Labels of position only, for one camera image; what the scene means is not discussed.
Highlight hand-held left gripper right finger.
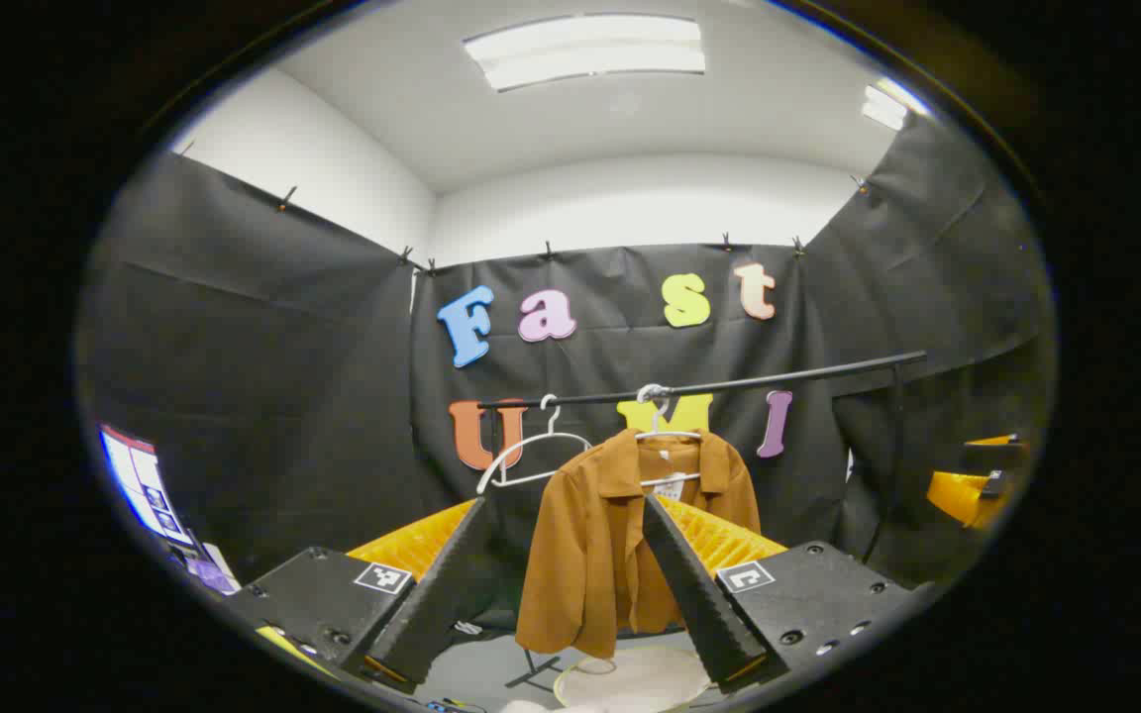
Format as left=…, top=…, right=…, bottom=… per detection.
left=640, top=492, right=918, bottom=692

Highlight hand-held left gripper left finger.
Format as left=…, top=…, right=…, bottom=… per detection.
left=227, top=495, right=494, bottom=696

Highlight white round laundry hamper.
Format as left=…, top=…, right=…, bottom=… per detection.
left=551, top=642, right=717, bottom=713

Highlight brown shirt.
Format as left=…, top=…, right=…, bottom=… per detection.
left=515, top=428, right=763, bottom=661

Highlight white hanger with taped hook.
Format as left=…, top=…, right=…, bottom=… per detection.
left=633, top=384, right=705, bottom=488

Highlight white plastic hanger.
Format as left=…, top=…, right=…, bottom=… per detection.
left=476, top=394, right=596, bottom=496

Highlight black clothes rack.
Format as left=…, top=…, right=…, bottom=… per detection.
left=477, top=350, right=928, bottom=691

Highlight black backdrop cloth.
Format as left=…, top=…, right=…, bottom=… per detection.
left=75, top=111, right=1059, bottom=635

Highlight white printed poster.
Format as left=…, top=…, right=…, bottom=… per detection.
left=98, top=424, right=240, bottom=597

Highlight small ceiling light panel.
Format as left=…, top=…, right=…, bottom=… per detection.
left=861, top=77, right=933, bottom=132

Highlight row of black backdrop clips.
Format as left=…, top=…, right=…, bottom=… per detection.
left=276, top=174, right=871, bottom=278

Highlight large ceiling light panel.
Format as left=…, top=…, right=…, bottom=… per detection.
left=462, top=14, right=708, bottom=93

